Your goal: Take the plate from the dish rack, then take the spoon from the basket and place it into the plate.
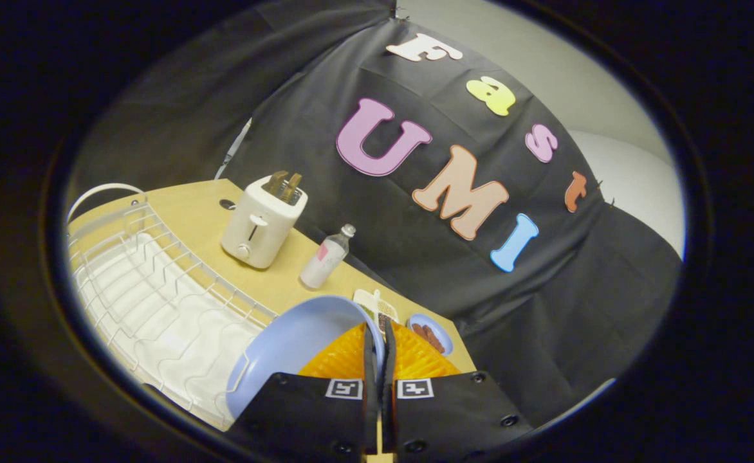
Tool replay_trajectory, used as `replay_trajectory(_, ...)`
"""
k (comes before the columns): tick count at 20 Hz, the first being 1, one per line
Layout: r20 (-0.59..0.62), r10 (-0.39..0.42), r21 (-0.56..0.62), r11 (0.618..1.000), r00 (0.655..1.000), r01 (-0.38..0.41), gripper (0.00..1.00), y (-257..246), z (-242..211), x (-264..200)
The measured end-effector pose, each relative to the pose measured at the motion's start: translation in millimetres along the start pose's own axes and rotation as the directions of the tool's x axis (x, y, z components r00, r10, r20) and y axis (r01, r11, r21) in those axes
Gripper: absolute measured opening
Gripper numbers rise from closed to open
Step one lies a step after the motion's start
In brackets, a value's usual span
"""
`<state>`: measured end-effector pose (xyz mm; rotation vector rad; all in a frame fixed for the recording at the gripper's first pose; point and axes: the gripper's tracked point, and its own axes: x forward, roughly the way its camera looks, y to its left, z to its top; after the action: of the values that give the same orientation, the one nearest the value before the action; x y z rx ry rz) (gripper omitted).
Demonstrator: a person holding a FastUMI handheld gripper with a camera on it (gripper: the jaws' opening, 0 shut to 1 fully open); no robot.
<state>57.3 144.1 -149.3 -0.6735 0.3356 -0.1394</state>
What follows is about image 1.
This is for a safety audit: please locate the white toaster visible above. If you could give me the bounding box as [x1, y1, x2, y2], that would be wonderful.
[221, 175, 308, 269]

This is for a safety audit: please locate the small blue bowl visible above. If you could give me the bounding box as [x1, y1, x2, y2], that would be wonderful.
[407, 313, 454, 356]

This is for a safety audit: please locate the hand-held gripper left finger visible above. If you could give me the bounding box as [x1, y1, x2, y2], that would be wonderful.
[225, 323, 380, 459]

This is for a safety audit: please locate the white wire dish rack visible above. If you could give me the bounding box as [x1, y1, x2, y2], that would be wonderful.
[67, 183, 279, 430]

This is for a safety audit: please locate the clear plastic bottle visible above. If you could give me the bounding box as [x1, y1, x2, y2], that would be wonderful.
[300, 224, 356, 289]

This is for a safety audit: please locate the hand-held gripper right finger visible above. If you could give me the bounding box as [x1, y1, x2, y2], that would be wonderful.
[380, 320, 533, 458]

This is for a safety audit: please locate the black backdrop cloth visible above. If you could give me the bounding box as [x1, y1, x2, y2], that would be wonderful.
[70, 0, 683, 428]

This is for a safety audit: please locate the light blue plate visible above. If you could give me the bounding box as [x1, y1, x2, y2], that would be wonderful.
[226, 295, 385, 420]

